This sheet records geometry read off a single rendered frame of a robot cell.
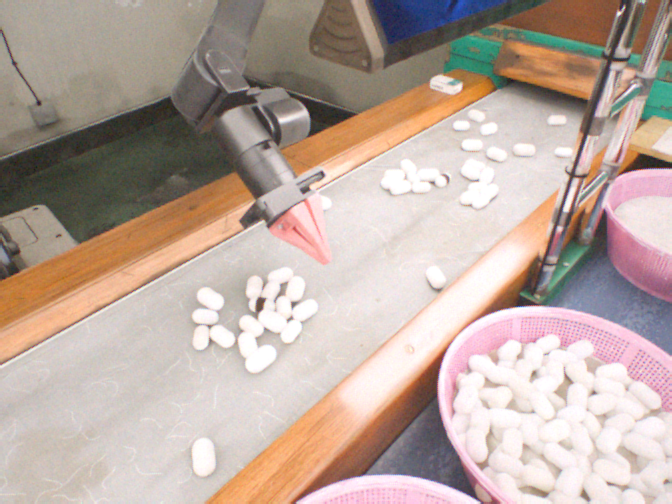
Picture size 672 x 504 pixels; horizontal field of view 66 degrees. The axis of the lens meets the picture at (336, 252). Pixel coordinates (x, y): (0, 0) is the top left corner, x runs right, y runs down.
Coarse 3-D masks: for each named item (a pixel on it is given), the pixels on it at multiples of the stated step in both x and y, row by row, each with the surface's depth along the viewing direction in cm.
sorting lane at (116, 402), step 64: (448, 128) 104; (512, 128) 104; (576, 128) 104; (320, 192) 85; (384, 192) 85; (448, 192) 85; (512, 192) 85; (256, 256) 72; (384, 256) 72; (448, 256) 72; (128, 320) 63; (192, 320) 63; (320, 320) 63; (384, 320) 63; (0, 384) 55; (64, 384) 55; (128, 384) 55; (192, 384) 55; (256, 384) 55; (320, 384) 55; (0, 448) 50; (64, 448) 50; (128, 448) 50; (256, 448) 50
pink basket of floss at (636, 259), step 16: (624, 176) 84; (640, 176) 85; (656, 176) 86; (624, 192) 85; (640, 192) 86; (656, 192) 87; (608, 208) 76; (608, 224) 79; (608, 240) 81; (624, 240) 74; (640, 240) 71; (624, 256) 76; (640, 256) 73; (656, 256) 70; (624, 272) 78; (640, 272) 75; (656, 272) 72; (640, 288) 77; (656, 288) 74
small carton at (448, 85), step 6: (432, 78) 113; (438, 78) 113; (444, 78) 113; (450, 78) 113; (432, 84) 113; (438, 84) 112; (444, 84) 111; (450, 84) 111; (456, 84) 111; (444, 90) 112; (450, 90) 111; (456, 90) 112
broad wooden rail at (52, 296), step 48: (432, 96) 111; (480, 96) 116; (336, 144) 93; (384, 144) 96; (192, 192) 81; (240, 192) 81; (96, 240) 71; (144, 240) 71; (192, 240) 72; (0, 288) 64; (48, 288) 64; (96, 288) 64; (0, 336) 58; (48, 336) 60
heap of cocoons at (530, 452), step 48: (480, 384) 56; (528, 384) 55; (576, 384) 55; (624, 384) 57; (480, 432) 50; (528, 432) 51; (576, 432) 51; (624, 432) 52; (528, 480) 47; (576, 480) 47; (624, 480) 47
